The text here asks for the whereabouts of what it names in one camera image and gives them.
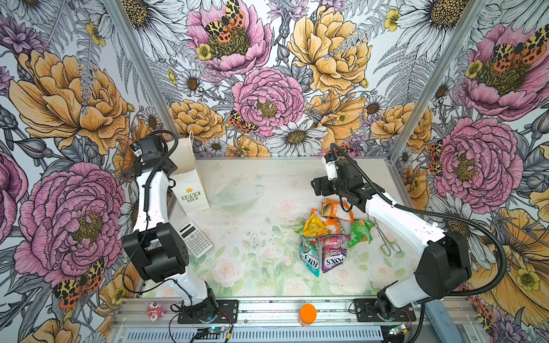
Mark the pink white small toy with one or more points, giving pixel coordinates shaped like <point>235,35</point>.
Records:
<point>155,311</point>

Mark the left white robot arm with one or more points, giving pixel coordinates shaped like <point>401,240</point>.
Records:
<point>156,250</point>

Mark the teal Fox's candy bag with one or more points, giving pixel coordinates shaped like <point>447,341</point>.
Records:
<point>310,250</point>

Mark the orange round button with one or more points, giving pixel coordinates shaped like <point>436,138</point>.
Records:
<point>307,314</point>

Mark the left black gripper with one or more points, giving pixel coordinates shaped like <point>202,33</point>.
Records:
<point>174,167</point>

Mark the left green circuit board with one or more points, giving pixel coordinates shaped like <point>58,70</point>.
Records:
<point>216,330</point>

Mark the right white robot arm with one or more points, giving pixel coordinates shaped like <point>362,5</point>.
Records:
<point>444,262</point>

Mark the orange snack packet rear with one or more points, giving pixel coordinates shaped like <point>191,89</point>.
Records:
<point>337,210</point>

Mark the grey blue padded object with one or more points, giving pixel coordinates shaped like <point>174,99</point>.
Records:
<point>441,321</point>

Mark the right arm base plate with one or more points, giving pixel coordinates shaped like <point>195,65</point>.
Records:
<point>375,310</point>

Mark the orange white snack packet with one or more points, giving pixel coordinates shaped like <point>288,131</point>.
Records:
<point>332,224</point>

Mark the right green circuit board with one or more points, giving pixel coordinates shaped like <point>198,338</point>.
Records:
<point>400,329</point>

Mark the aluminium front rail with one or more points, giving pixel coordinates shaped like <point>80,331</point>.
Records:
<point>260,312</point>

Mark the white calculator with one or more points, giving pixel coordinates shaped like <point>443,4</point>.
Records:
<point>196,241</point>

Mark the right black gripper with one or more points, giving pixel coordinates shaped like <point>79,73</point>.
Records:
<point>317,187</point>

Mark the yellow snack packet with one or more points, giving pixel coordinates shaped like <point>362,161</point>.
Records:
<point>314,227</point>

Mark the green snack packet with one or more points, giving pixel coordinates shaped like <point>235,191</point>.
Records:
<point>360,232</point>

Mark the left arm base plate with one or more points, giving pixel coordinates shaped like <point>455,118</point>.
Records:
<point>225,312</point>

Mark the purple Fox's candy bag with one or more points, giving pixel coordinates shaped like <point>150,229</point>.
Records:
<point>334,251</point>

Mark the white paper bag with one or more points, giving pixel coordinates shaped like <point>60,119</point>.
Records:
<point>189,187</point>

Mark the green circuit board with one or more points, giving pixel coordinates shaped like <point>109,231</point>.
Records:
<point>400,329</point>
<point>216,330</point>

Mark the clear glass bowl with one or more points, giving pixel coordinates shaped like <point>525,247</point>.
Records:
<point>238,197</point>

